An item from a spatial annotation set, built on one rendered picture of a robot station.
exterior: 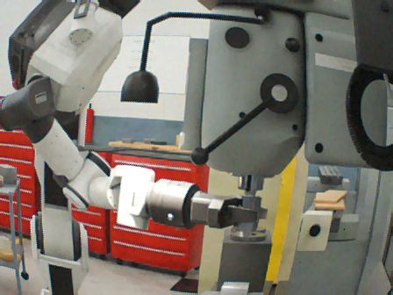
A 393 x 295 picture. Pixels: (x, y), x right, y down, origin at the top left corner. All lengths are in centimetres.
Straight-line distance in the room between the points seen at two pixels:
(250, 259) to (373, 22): 88
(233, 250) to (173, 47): 900
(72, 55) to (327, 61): 65
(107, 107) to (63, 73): 921
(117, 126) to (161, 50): 126
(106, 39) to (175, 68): 891
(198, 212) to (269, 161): 17
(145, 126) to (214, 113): 936
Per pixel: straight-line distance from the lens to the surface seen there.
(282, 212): 313
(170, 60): 1063
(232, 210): 137
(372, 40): 103
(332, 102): 126
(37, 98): 158
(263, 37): 130
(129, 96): 137
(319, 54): 127
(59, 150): 165
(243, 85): 129
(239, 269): 173
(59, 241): 199
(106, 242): 635
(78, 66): 164
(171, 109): 1059
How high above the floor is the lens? 142
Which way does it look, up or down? 3 degrees down
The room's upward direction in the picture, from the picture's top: 5 degrees clockwise
